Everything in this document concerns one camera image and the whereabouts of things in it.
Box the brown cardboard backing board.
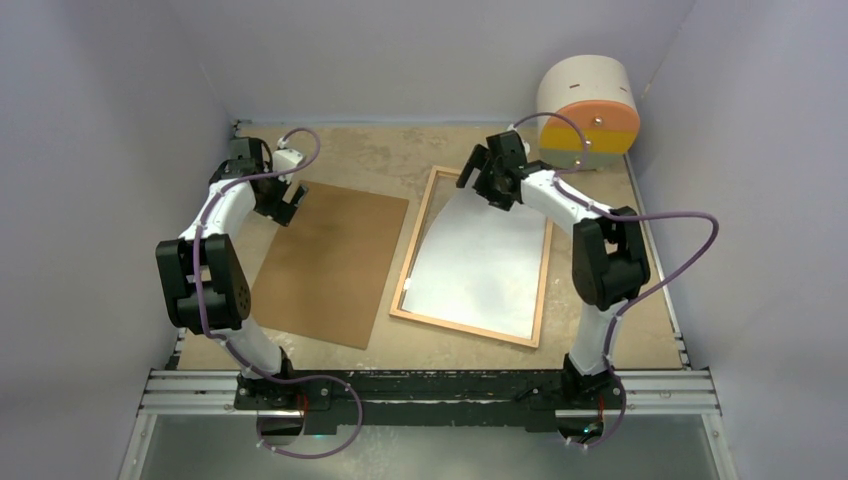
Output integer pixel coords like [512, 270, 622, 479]
[251, 182, 409, 349]

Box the printed colour photo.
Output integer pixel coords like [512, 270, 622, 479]
[401, 188, 547, 340]

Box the light wooden picture frame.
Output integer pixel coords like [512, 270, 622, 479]
[390, 166, 553, 348]

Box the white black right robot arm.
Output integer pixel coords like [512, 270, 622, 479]
[456, 130, 651, 407]

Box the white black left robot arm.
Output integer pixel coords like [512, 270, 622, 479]
[155, 136, 311, 409]

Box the round white drawer cabinet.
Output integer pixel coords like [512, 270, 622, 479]
[536, 55, 641, 170]

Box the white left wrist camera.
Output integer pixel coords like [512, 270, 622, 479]
[272, 148, 305, 177]

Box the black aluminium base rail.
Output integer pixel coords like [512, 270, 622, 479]
[139, 369, 720, 436]

